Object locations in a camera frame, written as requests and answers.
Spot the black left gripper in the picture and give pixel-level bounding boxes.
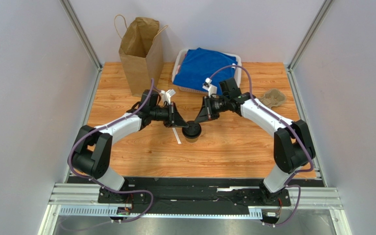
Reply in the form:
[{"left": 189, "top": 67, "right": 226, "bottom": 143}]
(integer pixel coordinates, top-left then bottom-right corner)
[{"left": 150, "top": 102, "right": 188, "bottom": 128}]

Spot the black plastic cup lid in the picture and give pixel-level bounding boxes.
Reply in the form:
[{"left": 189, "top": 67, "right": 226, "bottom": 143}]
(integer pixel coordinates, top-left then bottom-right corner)
[{"left": 182, "top": 121, "right": 202, "bottom": 139}]

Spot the brown paper coffee cup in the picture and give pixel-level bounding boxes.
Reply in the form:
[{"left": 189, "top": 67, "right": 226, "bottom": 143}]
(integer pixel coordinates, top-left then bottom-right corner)
[{"left": 185, "top": 136, "right": 199, "bottom": 143}]

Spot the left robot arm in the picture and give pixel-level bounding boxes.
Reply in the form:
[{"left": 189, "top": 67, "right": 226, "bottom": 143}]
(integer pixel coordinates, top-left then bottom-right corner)
[{"left": 68, "top": 90, "right": 188, "bottom": 192}]

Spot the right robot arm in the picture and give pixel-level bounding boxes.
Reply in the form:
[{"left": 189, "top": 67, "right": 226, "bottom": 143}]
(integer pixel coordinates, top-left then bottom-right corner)
[{"left": 195, "top": 78, "right": 316, "bottom": 205}]

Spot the white wrapped straw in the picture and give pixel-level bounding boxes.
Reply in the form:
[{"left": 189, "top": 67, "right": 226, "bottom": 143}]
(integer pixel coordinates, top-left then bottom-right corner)
[{"left": 172, "top": 128, "right": 182, "bottom": 145}]

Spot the blue folded cloth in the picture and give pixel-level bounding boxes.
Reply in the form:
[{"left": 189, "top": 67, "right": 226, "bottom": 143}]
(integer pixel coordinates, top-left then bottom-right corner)
[{"left": 173, "top": 47, "right": 238, "bottom": 96}]

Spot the cardboard cup carrier tray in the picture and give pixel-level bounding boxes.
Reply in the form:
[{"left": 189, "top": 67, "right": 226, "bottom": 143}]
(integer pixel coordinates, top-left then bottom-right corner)
[{"left": 259, "top": 89, "right": 286, "bottom": 109}]

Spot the brown paper bag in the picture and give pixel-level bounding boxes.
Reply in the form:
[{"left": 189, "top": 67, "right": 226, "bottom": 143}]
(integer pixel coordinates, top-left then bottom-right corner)
[{"left": 114, "top": 14, "right": 168, "bottom": 97}]

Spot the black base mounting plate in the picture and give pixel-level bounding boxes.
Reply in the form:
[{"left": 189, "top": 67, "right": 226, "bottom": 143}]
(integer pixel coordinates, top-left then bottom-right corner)
[{"left": 90, "top": 176, "right": 325, "bottom": 216}]

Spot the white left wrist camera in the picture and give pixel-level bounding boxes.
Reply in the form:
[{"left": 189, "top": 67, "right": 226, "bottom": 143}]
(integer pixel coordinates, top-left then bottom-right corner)
[{"left": 159, "top": 89, "right": 176, "bottom": 104}]

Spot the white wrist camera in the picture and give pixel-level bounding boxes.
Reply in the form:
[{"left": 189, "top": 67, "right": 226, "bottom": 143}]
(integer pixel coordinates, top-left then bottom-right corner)
[
  {"left": 202, "top": 78, "right": 217, "bottom": 97},
  {"left": 159, "top": 89, "right": 176, "bottom": 104}
]

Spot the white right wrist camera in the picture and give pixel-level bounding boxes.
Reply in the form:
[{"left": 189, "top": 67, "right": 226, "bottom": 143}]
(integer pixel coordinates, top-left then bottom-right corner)
[{"left": 202, "top": 78, "right": 217, "bottom": 97}]

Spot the aluminium frame rail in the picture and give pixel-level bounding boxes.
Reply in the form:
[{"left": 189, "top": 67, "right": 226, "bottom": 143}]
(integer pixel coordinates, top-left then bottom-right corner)
[{"left": 39, "top": 177, "right": 351, "bottom": 235}]

